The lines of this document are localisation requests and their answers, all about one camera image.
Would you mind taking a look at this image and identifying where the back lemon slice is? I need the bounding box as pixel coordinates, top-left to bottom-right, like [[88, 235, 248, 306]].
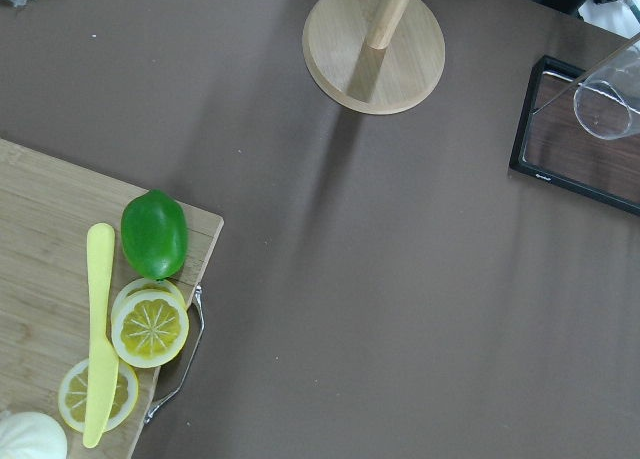
[[112, 278, 187, 310]]

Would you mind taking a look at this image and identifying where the front lemon slice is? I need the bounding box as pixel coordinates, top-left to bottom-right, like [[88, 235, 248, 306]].
[[111, 289, 189, 368]]

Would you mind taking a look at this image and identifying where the clear glass cup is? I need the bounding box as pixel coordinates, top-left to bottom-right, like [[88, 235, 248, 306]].
[[573, 37, 639, 141]]

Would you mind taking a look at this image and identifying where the yellow plastic knife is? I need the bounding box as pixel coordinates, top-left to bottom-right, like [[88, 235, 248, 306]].
[[83, 223, 119, 449]]

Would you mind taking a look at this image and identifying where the white steamed bun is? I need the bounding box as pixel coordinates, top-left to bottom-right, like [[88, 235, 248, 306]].
[[1, 411, 67, 459]]

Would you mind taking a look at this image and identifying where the green lime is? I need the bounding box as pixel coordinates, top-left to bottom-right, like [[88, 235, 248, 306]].
[[120, 190, 188, 280]]

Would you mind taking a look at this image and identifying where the black framed wooden tray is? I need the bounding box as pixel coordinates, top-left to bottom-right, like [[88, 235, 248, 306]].
[[509, 56, 639, 215]]

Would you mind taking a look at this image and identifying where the wooden cutting board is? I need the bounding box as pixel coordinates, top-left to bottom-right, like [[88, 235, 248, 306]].
[[1, 139, 224, 458]]

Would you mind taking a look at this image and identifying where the wooden mug tree stand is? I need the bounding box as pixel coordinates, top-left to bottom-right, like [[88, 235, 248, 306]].
[[302, 0, 445, 115]]

